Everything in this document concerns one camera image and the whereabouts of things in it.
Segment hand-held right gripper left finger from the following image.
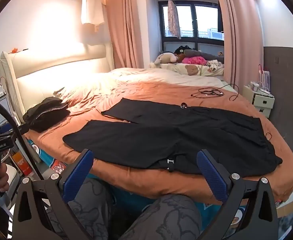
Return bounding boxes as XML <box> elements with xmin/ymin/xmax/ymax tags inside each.
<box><xmin>13</xmin><ymin>149</ymin><xmax>94</xmax><ymax>240</ymax></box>

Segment person's leg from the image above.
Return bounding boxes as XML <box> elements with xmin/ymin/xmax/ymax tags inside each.
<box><xmin>116</xmin><ymin>194</ymin><xmax>203</xmax><ymax>240</ymax></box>
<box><xmin>45</xmin><ymin>177</ymin><xmax>114</xmax><ymax>240</ymax></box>

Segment black cable bundle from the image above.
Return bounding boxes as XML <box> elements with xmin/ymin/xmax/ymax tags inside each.
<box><xmin>191</xmin><ymin>82</ymin><xmax>239</xmax><ymax>102</ymax></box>

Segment black pants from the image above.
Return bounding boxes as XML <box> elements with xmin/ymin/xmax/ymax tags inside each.
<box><xmin>63</xmin><ymin>98</ymin><xmax>283</xmax><ymax>177</ymax></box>

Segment stack of folded dark clothes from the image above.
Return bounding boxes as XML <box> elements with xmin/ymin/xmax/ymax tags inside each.
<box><xmin>23</xmin><ymin>96</ymin><xmax>71</xmax><ymax>133</ymax></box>

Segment pink wire rack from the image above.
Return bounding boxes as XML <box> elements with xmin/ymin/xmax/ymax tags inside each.
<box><xmin>258</xmin><ymin>64</ymin><xmax>272</xmax><ymax>93</ymax></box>

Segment orange blanket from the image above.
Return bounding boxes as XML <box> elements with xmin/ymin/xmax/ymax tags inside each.
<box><xmin>24</xmin><ymin>81</ymin><xmax>293</xmax><ymax>205</ymax></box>

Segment thick black gripper cable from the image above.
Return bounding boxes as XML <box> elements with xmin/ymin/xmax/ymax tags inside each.
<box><xmin>0</xmin><ymin>95</ymin><xmax>47</xmax><ymax>183</ymax></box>

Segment cream duvet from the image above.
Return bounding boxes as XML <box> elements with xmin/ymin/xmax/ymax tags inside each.
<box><xmin>54</xmin><ymin>67</ymin><xmax>227</xmax><ymax>105</ymax></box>

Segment black plush toy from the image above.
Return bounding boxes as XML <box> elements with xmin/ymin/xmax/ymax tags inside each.
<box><xmin>174</xmin><ymin>45</ymin><xmax>195</xmax><ymax>55</ymax></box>

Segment pink plush toy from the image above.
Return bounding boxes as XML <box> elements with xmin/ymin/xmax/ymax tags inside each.
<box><xmin>181</xmin><ymin>56</ymin><xmax>206</xmax><ymax>65</ymax></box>

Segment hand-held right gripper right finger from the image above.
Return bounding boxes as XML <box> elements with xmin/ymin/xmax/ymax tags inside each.
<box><xmin>196</xmin><ymin>149</ymin><xmax>279</xmax><ymax>240</ymax></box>

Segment grey long pillow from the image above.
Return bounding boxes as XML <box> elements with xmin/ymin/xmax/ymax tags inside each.
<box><xmin>184</xmin><ymin>49</ymin><xmax>224</xmax><ymax>63</ymax></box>

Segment cartoon print bed sheet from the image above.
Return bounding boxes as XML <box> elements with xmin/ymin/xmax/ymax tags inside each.
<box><xmin>26</xmin><ymin>139</ymin><xmax>244</xmax><ymax>230</ymax></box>

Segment orange box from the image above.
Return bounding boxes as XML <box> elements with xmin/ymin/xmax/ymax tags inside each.
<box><xmin>11</xmin><ymin>151</ymin><xmax>33</xmax><ymax>177</ymax></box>

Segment person's left leg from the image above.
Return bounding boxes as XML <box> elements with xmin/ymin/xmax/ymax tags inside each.
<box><xmin>45</xmin><ymin>177</ymin><xmax>114</xmax><ymax>240</ymax></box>

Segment white hanging garment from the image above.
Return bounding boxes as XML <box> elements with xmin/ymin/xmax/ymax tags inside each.
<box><xmin>80</xmin><ymin>0</ymin><xmax>105</xmax><ymax>33</ymax></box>

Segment black framed window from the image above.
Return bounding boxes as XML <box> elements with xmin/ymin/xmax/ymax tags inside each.
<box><xmin>158</xmin><ymin>1</ymin><xmax>224</xmax><ymax>53</ymax></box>

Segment floral hanging garment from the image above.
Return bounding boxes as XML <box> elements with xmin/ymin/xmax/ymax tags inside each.
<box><xmin>167</xmin><ymin>0</ymin><xmax>182</xmax><ymax>40</ymax></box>

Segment cream padded headboard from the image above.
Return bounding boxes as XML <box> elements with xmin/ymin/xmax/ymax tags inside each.
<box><xmin>0</xmin><ymin>44</ymin><xmax>114</xmax><ymax>123</ymax></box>

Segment person's right leg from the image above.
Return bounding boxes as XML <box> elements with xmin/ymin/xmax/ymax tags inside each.
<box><xmin>116</xmin><ymin>194</ymin><xmax>203</xmax><ymax>240</ymax></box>

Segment bear print pillow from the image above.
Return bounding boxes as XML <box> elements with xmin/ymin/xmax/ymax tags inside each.
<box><xmin>150</xmin><ymin>62</ymin><xmax>224</xmax><ymax>77</ymax></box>

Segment cream plush toy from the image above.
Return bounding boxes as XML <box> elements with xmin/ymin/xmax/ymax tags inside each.
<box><xmin>153</xmin><ymin>52</ymin><xmax>179</xmax><ymax>68</ymax></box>

